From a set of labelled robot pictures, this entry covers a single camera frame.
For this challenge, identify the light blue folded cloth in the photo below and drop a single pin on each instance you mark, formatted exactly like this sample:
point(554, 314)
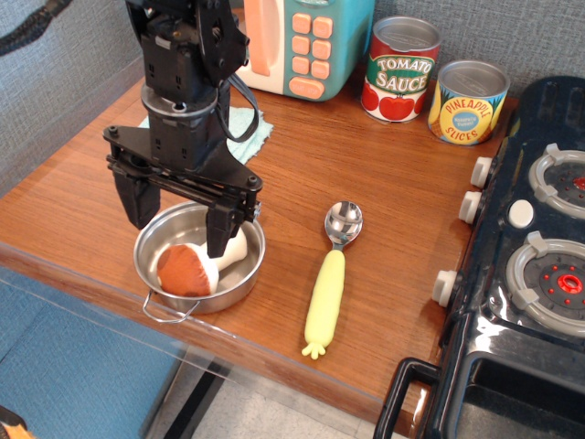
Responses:
point(188, 144)

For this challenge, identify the pineapple slices can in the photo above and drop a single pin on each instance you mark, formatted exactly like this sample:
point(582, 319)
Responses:
point(469, 96)

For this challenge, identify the stainless steel pot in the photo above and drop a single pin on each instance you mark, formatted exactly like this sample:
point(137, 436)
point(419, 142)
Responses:
point(231, 276)

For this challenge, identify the tomato sauce can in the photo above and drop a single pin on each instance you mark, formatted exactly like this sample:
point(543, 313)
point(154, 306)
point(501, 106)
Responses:
point(402, 57)

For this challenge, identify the toy microwave teal and cream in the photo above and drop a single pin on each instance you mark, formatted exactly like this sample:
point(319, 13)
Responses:
point(303, 49)

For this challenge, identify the brown plush mushroom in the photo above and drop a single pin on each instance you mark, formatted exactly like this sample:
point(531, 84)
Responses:
point(186, 270)

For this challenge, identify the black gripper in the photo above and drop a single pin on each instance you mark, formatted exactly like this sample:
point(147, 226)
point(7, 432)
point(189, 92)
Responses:
point(222, 183)

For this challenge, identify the spoon with yellow handle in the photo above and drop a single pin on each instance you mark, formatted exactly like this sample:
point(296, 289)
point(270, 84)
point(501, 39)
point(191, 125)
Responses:
point(343, 222)

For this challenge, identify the black toy stove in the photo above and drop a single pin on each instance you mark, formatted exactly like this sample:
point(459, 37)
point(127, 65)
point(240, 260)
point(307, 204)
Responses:
point(512, 346)

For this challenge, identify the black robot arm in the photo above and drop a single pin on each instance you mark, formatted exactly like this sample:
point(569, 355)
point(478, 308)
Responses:
point(192, 51)

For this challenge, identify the orange object bottom left corner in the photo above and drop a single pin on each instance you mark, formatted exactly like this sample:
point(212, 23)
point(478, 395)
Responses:
point(13, 426)

